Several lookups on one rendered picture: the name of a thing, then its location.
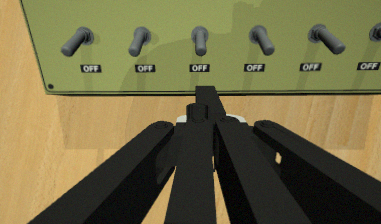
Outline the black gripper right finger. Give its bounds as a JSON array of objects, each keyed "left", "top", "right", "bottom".
[{"left": 205, "top": 86, "right": 381, "bottom": 224}]

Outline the olive green switch panel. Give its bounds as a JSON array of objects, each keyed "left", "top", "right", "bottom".
[{"left": 19, "top": 0, "right": 381, "bottom": 96}]

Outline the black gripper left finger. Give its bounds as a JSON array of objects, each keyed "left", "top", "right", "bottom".
[{"left": 27, "top": 86, "right": 217, "bottom": 224}]

